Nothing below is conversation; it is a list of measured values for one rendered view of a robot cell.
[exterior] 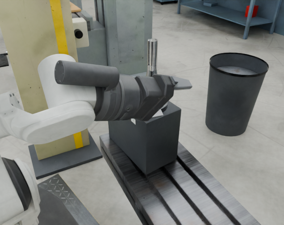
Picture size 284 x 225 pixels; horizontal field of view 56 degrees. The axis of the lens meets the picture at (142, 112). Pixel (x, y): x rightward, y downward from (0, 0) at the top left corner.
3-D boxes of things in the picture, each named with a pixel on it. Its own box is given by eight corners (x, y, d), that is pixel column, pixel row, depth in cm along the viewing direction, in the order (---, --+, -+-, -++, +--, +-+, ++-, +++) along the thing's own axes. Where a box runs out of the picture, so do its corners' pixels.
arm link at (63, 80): (105, 130, 50) (44, 134, 42) (88, 85, 54) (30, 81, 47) (137, 93, 43) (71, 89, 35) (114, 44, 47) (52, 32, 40)
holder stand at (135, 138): (145, 176, 77) (146, 119, 66) (108, 136, 93) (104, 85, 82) (177, 159, 83) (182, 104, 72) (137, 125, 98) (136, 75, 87)
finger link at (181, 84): (191, 91, 57) (172, 89, 53) (185, 79, 58) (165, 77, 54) (196, 86, 56) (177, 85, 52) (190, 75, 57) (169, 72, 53)
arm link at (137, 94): (146, 132, 59) (100, 135, 51) (131, 97, 63) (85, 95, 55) (183, 97, 51) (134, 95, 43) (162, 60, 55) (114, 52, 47)
